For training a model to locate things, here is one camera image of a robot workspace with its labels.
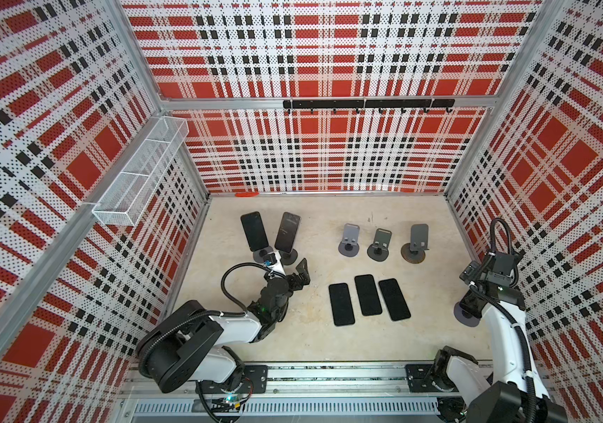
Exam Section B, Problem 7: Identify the black phone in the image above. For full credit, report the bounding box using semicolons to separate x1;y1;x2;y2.
354;275;383;317
329;283;355;327
240;211;270;252
274;211;301;253
378;278;412;322

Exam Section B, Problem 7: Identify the grey phone stand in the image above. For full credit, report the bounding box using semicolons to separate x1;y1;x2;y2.
338;223;360;257
367;228;392;263

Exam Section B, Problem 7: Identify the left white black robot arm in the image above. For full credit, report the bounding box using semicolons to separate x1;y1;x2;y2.
135;251;311;393

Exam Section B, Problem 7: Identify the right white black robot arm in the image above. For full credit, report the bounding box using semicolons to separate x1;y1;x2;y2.
426;251;568;422

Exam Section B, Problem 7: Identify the far left grey stand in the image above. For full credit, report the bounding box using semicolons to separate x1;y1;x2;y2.
252;246;273;264

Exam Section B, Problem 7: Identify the right side grey stand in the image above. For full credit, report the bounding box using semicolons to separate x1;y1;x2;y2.
453;301;482;328

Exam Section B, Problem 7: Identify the far right grey stand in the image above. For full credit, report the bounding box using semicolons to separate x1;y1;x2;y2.
400;224;429;264

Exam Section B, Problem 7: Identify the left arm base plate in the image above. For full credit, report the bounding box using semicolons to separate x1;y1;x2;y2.
198;365;269;396

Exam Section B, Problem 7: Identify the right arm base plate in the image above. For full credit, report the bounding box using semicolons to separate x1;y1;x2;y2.
405;363;458;395

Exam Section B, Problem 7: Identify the black hook rail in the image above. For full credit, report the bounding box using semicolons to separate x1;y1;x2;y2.
282;99;456;111

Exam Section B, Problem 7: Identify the white wire mesh basket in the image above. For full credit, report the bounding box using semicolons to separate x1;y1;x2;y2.
93;116;188;227

